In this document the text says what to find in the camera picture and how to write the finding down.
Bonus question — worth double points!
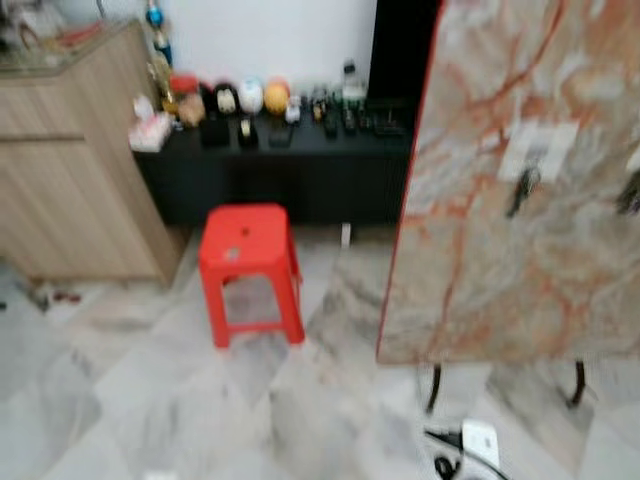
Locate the white round figurine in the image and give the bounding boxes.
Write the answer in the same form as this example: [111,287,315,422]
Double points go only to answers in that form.
[238,78,265,114]

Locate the pink tissue box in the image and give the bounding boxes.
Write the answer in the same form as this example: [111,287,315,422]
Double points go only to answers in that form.
[130,95,173,153]

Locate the red plastic stool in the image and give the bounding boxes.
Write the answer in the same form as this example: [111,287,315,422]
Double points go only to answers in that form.
[197,203,307,350]

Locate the black curved stand leg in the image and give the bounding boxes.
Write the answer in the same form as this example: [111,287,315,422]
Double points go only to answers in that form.
[425,362,443,414]
[566,360,588,409]

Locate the clear glass bottle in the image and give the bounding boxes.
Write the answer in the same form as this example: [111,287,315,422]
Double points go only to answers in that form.
[342,62,367,104]

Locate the white power strip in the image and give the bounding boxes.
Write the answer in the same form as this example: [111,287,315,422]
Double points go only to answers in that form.
[460,420,501,469]

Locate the black television screen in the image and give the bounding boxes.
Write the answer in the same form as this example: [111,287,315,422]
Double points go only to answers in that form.
[367,0,441,101]

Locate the silver keys with pink charm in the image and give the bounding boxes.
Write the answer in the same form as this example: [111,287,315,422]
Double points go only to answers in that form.
[617,170,640,216]

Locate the marble pattern board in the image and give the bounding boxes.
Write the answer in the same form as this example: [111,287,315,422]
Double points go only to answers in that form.
[376,0,640,366]

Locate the light wooden cabinet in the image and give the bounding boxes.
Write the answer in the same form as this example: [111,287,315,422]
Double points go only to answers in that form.
[0,18,186,286]

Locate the black round figurine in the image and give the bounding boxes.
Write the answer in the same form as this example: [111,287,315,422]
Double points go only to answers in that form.
[212,82,241,116]

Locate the black low console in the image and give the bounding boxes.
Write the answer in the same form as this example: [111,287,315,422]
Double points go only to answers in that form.
[133,100,416,229]

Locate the orange round figurine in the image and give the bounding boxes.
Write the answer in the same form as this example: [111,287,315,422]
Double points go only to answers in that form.
[264,78,292,114]

